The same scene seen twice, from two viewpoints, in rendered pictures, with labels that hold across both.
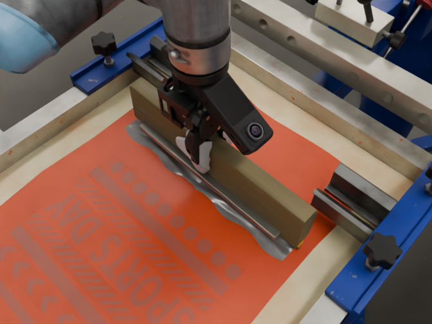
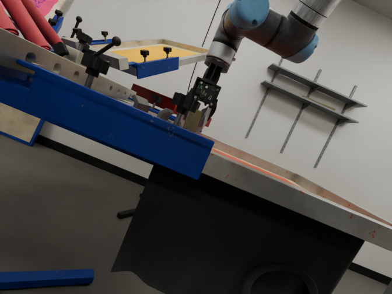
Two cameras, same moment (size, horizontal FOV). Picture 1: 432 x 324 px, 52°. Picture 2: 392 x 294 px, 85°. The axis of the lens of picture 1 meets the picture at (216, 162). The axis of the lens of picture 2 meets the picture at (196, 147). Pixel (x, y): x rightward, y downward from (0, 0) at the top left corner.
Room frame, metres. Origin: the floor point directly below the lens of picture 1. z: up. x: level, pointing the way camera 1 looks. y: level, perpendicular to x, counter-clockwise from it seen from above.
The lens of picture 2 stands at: (0.84, 0.48, 1.03)
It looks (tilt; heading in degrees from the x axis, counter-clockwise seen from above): 7 degrees down; 223
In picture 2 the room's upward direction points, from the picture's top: 23 degrees clockwise
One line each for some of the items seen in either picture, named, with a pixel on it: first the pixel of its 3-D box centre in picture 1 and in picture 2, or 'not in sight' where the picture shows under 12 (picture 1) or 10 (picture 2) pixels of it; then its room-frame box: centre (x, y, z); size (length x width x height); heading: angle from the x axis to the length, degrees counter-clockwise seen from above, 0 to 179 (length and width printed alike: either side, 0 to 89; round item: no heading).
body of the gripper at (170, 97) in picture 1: (198, 89); (209, 83); (0.41, 0.02, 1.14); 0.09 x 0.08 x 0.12; 47
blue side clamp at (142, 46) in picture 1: (144, 53); (125, 125); (0.66, 0.14, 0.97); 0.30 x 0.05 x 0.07; 136
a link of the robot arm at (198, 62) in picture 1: (197, 44); (221, 56); (0.41, 0.02, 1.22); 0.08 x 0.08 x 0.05
